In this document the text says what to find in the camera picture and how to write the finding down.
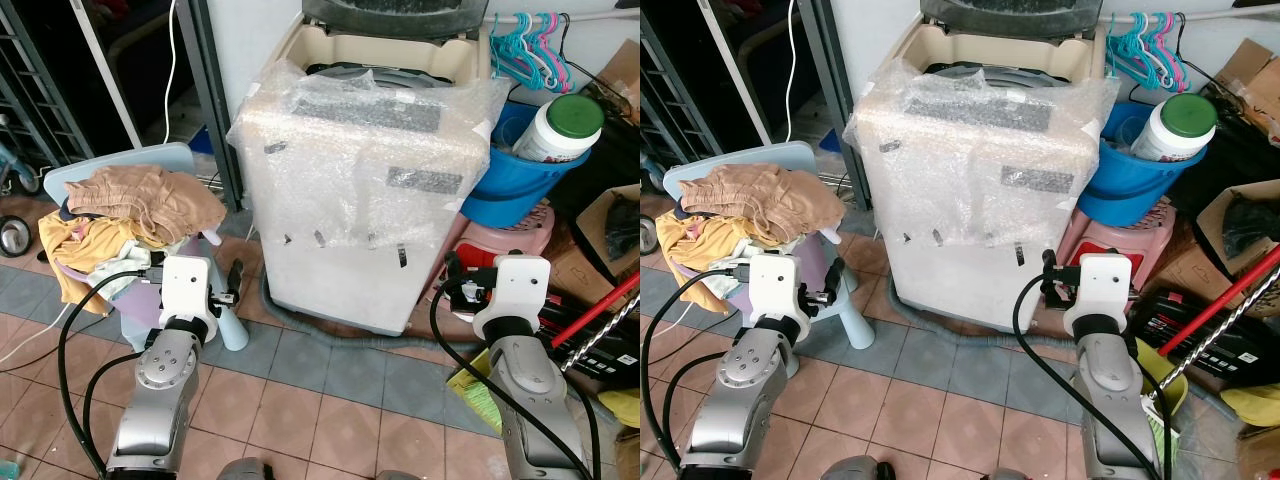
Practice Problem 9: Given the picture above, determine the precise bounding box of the white bubble-wrapped washing machine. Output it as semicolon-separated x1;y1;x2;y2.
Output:
228;0;511;337
845;0;1123;333

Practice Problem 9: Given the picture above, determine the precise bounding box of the pink plastic stool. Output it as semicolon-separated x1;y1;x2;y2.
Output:
1055;200;1177;293
450;204;557;293

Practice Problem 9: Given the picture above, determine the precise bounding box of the white garment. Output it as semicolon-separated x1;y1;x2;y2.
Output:
55;238;153;303
700;236;776;301

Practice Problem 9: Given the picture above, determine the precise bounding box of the tan brown garment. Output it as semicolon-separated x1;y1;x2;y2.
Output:
680;163;847;247
64;165;229;249

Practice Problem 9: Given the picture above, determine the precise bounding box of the blue plastic bucket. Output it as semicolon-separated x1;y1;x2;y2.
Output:
1075;100;1208;229
460;100;593;230

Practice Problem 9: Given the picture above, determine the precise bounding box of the yellow green dustpan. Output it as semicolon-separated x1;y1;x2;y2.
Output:
445;348;513;437
1134;338;1193;443

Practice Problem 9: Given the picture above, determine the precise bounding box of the open brown cardboard box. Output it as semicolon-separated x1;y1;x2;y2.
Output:
545;184;641;313
1180;180;1280;306

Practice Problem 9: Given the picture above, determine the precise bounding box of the chrome metal pole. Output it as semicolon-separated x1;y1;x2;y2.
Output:
1148;290;1280;403
560;295;641;374

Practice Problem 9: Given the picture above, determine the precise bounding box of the light blue plastic chair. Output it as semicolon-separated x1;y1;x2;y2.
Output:
662;140;873;351
42;142;251;352

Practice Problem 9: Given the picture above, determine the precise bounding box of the yellow garment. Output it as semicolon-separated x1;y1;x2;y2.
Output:
655;210;763;317
38;212;151;317

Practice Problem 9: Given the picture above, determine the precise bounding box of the black box with red print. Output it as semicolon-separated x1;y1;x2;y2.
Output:
1128;288;1280;393
540;300;641;393

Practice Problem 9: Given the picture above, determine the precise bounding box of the clear bubble wrap sheet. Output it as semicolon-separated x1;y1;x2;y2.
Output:
228;66;511;253
845;66;1123;249

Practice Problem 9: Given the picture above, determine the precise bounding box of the grey robot leg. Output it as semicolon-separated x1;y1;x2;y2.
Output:
214;457;278;480
828;457;883;480

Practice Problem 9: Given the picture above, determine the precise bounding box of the white bottle with green lid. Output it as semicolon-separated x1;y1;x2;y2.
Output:
1143;93;1219;165
512;94;606;165

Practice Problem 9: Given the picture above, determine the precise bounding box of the yellow cloth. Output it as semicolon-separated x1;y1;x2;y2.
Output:
598;388;641;431
1218;384;1280;431

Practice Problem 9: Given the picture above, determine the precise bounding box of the pink plastic hanger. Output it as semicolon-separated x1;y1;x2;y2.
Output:
535;12;573;93
1150;12;1193;94

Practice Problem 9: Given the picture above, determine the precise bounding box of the dark metal rack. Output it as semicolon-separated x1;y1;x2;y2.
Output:
0;0;97;169
640;0;716;166

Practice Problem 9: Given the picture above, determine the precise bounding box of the flat brown cardboard box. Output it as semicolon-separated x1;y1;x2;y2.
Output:
580;40;641;113
1208;40;1280;143

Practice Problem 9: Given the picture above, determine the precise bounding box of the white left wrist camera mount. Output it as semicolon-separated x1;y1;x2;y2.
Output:
745;252;812;343
157;254;222;343

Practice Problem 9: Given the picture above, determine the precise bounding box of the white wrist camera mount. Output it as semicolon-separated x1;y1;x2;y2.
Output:
157;254;222;343
745;252;812;343
1062;252;1137;337
470;254;554;343

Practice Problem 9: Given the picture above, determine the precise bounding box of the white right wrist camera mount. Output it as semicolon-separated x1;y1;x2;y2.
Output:
1062;252;1137;337
470;254;554;343

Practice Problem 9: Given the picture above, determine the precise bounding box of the grey drain hose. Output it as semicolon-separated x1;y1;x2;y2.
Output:
260;278;453;349
885;278;1066;346

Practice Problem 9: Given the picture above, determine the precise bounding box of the red broom handle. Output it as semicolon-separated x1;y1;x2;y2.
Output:
1160;245;1280;357
550;270;641;349

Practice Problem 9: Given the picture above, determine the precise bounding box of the white cable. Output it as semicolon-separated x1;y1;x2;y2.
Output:
640;298;693;343
163;0;181;143
0;298;79;369
784;0;802;143

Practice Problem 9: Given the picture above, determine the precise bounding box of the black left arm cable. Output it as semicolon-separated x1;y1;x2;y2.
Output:
641;266;753;480
55;268;167;480

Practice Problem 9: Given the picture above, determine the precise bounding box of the black wire hanger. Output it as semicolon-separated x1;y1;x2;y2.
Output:
1174;12;1233;93
555;12;603;89

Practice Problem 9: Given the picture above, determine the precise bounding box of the white clothes rail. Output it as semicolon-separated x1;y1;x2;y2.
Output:
1105;4;1280;25
490;8;641;25

